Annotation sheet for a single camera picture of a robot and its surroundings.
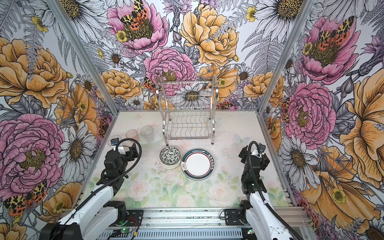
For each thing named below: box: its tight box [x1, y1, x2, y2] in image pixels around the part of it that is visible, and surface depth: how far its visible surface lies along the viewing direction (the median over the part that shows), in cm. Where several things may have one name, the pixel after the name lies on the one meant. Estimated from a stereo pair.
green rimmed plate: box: [181, 148, 215, 181], surface depth 93 cm
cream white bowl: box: [160, 159, 181, 169], surface depth 87 cm
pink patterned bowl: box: [159, 146, 181, 166], surface depth 91 cm
